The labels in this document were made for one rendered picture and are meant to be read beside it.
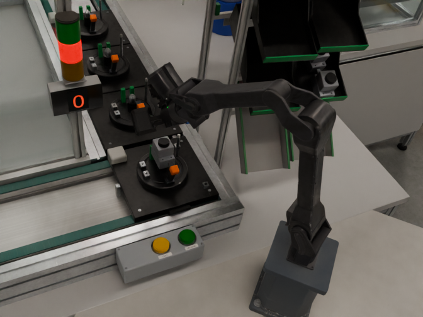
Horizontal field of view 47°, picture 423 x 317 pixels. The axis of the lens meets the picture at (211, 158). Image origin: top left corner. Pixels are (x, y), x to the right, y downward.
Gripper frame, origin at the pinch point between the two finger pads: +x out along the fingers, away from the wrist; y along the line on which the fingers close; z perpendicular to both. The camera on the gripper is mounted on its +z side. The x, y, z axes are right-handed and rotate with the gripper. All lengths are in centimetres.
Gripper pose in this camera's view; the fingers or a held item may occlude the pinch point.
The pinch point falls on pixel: (165, 117)
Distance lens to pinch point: 121.2
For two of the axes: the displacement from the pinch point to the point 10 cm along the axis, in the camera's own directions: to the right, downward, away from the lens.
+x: -3.7, 0.6, 9.3
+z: -2.5, -9.7, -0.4
